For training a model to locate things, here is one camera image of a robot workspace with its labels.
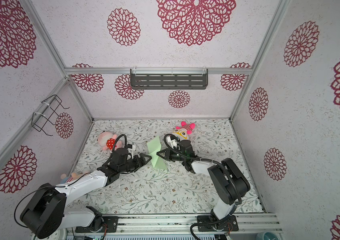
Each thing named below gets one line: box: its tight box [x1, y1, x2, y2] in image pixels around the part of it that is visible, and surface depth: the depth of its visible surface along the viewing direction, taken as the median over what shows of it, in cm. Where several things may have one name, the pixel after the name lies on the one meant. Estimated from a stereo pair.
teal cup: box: [256, 231, 281, 240], surface depth 69 cm
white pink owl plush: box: [173, 121, 196, 141], surface depth 107 cm
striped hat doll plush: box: [60, 171, 90, 184], surface depth 84 cm
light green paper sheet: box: [146, 135, 167, 170], surface depth 88 cm
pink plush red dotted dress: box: [97, 131, 122, 151], surface depth 102 cm
